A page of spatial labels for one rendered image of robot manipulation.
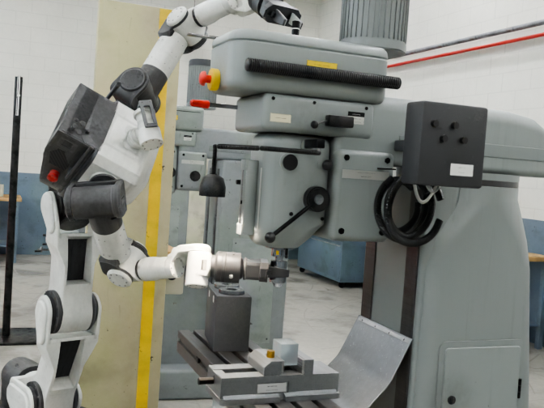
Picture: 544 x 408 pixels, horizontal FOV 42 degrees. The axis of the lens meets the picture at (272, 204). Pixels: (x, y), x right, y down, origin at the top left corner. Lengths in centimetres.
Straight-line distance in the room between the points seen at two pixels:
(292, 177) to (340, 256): 741
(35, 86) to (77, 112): 884
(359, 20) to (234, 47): 41
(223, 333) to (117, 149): 73
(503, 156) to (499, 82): 573
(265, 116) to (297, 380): 72
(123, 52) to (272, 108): 188
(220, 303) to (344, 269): 703
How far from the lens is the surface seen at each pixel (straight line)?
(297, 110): 189
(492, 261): 217
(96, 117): 208
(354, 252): 936
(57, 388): 252
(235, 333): 239
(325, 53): 193
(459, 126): 184
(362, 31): 207
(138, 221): 366
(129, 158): 205
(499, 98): 794
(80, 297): 238
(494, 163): 225
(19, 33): 1098
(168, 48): 230
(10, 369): 280
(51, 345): 240
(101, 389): 381
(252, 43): 185
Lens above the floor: 153
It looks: 3 degrees down
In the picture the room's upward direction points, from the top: 4 degrees clockwise
